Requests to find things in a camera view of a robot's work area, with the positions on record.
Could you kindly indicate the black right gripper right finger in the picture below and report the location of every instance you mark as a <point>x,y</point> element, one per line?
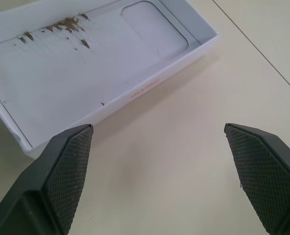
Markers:
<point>265,176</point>

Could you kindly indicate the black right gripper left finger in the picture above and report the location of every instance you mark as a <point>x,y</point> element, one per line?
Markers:
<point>49,186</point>

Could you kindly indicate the white orange iPhone box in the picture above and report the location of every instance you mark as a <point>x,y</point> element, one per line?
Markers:
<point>61,80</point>

